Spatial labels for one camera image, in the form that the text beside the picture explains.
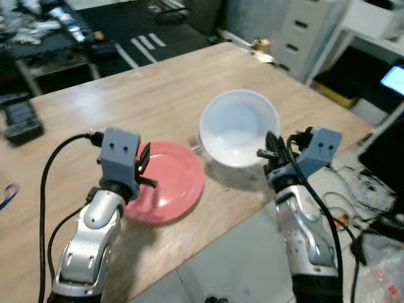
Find pink round plate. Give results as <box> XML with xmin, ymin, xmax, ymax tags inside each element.
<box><xmin>124</xmin><ymin>140</ymin><xmax>206</xmax><ymax>225</ymax></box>

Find white round bowl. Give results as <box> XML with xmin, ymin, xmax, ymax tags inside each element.
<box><xmin>199</xmin><ymin>89</ymin><xmax>281</xmax><ymax>169</ymax></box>

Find yellow flat box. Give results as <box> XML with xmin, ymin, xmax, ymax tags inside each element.
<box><xmin>312</xmin><ymin>80</ymin><xmax>362</xmax><ymax>110</ymax></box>

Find small orange floor object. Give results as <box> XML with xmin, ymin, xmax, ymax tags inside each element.
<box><xmin>334</xmin><ymin>214</ymin><xmax>352</xmax><ymax>229</ymax></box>

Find small brown white object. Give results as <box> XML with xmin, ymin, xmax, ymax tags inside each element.
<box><xmin>251</xmin><ymin>38</ymin><xmax>275</xmax><ymax>64</ymax></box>

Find white drawer cabinet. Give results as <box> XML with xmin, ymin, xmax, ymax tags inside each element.
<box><xmin>270</xmin><ymin>0</ymin><xmax>352</xmax><ymax>84</ymax></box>

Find black flat handheld device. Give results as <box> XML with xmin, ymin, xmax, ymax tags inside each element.
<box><xmin>2</xmin><ymin>99</ymin><xmax>45</xmax><ymax>143</ymax></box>

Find lit blue screen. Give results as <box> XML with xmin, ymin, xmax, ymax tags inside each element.
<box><xmin>379</xmin><ymin>64</ymin><xmax>404</xmax><ymax>97</ymax></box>

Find black treadmill with white stripes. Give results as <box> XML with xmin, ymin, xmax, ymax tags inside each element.
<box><xmin>76</xmin><ymin>0</ymin><xmax>225</xmax><ymax>71</ymax></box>

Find black cluttered bench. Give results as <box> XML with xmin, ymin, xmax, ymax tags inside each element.
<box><xmin>0</xmin><ymin>0</ymin><xmax>122</xmax><ymax>97</ymax></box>

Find clear plastic bag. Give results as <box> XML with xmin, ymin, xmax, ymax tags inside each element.
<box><xmin>353</xmin><ymin>232</ymin><xmax>404</xmax><ymax>303</ymax></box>

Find grey-blue left wrist camera mount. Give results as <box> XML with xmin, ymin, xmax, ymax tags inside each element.
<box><xmin>100</xmin><ymin>128</ymin><xmax>143</xmax><ymax>198</ymax></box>

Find grey-blue wrist camera mount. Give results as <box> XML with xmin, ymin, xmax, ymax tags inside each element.
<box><xmin>100</xmin><ymin>128</ymin><xmax>143</xmax><ymax>198</ymax></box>
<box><xmin>285</xmin><ymin>128</ymin><xmax>344</xmax><ymax>185</ymax></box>

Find grey-blue right wrist camera mount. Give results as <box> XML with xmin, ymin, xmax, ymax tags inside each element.
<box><xmin>285</xmin><ymin>128</ymin><xmax>344</xmax><ymax>185</ymax></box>

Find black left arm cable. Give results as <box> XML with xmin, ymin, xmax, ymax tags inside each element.
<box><xmin>38</xmin><ymin>131</ymin><xmax>105</xmax><ymax>303</ymax></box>

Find blue strap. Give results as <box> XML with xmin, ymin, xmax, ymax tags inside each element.
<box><xmin>0</xmin><ymin>183</ymin><xmax>20</xmax><ymax>211</ymax></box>

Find white frame shelf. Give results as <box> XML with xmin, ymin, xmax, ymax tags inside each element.
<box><xmin>306</xmin><ymin>0</ymin><xmax>404</xmax><ymax>130</ymax></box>

